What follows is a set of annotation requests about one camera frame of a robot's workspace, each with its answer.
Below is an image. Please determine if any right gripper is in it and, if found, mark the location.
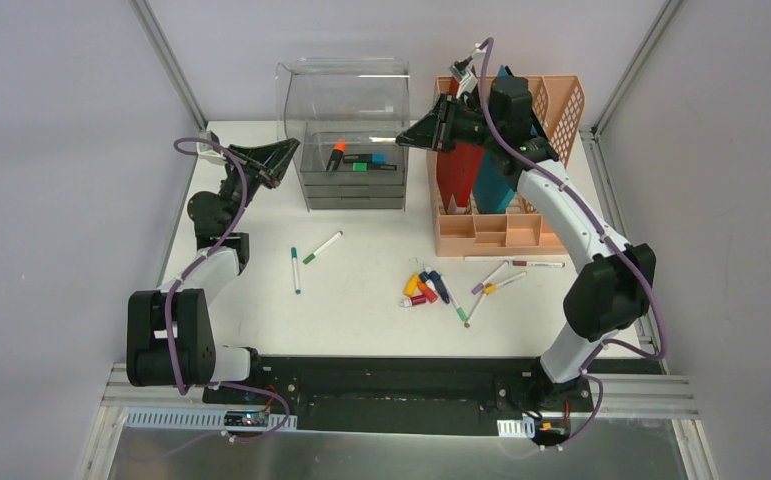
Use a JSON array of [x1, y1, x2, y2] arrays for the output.
[[395, 92, 503, 155]]

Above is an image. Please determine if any red folder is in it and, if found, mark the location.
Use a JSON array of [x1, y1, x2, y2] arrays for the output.
[[436, 76, 489, 208]]

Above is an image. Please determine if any black highlighter blue cap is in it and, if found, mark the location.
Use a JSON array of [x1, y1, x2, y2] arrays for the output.
[[342, 153, 388, 164]]

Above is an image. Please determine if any black highlighter orange cap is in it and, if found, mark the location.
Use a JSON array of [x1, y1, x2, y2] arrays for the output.
[[326, 139, 347, 171]]

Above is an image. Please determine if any black highlighter green cap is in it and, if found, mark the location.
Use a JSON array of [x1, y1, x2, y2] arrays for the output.
[[352, 162, 397, 172]]

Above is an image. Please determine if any teal blue folder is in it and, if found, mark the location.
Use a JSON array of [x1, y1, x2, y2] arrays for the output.
[[472, 64, 546, 214]]

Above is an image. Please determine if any clear grey drawer organizer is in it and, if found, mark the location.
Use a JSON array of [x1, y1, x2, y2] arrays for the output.
[[276, 57, 410, 210]]

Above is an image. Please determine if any white marker yellow cap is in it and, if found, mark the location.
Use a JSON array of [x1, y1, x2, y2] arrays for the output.
[[483, 271, 527, 295]]

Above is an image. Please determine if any red white short marker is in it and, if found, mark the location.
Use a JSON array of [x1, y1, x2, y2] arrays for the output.
[[399, 295, 427, 308]]

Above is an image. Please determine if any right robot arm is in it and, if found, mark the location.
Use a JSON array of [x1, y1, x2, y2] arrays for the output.
[[396, 75, 656, 410]]

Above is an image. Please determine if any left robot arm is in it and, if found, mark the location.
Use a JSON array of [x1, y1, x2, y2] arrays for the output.
[[126, 134, 300, 405]]

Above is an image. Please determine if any white marker teal cap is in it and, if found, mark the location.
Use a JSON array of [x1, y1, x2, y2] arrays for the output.
[[291, 247, 302, 295]]

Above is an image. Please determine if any peach plastic file rack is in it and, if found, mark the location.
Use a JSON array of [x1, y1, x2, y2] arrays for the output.
[[426, 75, 586, 257]]

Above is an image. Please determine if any thin white pen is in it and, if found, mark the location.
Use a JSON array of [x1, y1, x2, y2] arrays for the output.
[[463, 256, 517, 262]]

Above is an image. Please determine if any white pen red cap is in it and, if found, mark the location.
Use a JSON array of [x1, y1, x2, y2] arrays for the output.
[[510, 260, 565, 268]]

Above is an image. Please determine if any orange red marker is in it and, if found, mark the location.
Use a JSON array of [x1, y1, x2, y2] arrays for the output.
[[417, 281, 438, 303]]

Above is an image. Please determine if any white marker green tip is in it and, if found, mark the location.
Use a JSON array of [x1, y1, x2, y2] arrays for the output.
[[440, 274, 469, 325]]

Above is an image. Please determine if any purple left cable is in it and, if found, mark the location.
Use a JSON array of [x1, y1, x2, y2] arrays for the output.
[[126, 137, 294, 464]]

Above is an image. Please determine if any purple cable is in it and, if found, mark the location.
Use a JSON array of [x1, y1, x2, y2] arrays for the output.
[[474, 36, 670, 462], [126, 137, 294, 464]]

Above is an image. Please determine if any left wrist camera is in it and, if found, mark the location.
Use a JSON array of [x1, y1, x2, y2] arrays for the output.
[[194, 130, 226, 166]]

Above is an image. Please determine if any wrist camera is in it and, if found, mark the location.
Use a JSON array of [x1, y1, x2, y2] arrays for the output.
[[194, 130, 226, 166], [449, 57, 478, 98]]

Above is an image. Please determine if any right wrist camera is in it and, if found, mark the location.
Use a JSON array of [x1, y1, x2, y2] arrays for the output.
[[449, 57, 478, 98]]

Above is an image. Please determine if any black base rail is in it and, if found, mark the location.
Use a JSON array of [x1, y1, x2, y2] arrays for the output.
[[202, 356, 615, 439]]

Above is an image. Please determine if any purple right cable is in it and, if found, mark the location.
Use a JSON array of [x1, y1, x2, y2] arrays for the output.
[[474, 36, 670, 462]]

